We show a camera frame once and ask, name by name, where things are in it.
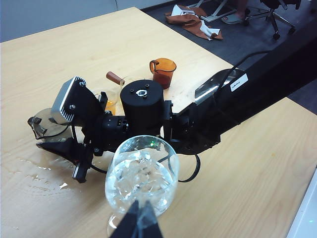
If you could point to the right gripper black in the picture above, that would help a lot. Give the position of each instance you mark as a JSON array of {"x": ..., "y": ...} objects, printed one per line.
[{"x": 109, "y": 129}]

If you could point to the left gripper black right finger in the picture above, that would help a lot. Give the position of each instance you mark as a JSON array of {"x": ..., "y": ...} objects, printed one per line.
[{"x": 151, "y": 225}]

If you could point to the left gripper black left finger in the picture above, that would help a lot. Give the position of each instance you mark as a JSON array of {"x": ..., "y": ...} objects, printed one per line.
[{"x": 126, "y": 225}]

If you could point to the smoky grey measuring cup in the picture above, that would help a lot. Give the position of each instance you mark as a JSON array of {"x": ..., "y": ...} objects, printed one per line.
[{"x": 42, "y": 115}]

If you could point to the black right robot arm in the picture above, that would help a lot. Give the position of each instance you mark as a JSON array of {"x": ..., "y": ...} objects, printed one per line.
[{"x": 247, "y": 106}]

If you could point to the clear cup with orange juice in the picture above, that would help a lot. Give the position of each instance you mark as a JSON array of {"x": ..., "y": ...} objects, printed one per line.
[{"x": 111, "y": 105}]

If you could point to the amber glass measuring cup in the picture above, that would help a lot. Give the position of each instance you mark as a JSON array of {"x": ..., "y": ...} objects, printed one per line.
[{"x": 163, "y": 74}]

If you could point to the spilled clear liquid puddle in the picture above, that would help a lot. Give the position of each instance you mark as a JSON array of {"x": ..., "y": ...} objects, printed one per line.
[{"x": 39, "y": 178}]

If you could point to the clear ice cubes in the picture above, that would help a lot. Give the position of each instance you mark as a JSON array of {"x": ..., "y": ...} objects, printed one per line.
[{"x": 138, "y": 178}]

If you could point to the tall clear wine glass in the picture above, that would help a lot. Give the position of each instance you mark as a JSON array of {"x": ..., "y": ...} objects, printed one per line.
[{"x": 171, "y": 173}]

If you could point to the shiny steel ice scoop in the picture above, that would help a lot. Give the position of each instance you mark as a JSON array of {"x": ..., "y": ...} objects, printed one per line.
[{"x": 205, "y": 90}]

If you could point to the white flat panel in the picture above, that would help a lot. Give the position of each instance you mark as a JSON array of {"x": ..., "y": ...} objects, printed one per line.
[{"x": 307, "y": 213}]

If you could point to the orange brown crumpled cloth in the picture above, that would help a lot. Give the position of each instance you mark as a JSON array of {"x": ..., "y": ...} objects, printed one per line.
[{"x": 190, "y": 21}]

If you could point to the white desk riser stand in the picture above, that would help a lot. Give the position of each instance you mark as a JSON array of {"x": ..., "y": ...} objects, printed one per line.
[{"x": 218, "y": 11}]

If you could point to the grey slipper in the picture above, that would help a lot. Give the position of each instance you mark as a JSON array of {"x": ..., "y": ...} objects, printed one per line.
[{"x": 232, "y": 19}]

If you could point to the black office chair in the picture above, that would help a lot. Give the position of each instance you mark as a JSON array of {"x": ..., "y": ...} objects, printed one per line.
[{"x": 275, "y": 17}]

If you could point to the silver ribbed wrist camera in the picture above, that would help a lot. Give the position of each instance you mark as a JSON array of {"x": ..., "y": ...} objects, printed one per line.
[{"x": 62, "y": 104}]

